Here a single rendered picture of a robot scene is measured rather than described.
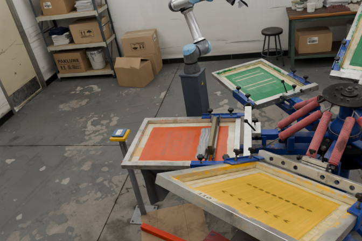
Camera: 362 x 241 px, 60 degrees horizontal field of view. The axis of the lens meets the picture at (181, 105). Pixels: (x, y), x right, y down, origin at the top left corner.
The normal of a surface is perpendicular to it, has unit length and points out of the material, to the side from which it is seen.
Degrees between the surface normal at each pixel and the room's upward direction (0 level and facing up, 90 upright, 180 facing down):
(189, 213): 0
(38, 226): 0
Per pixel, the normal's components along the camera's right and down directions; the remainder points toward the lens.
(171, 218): -0.15, -0.85
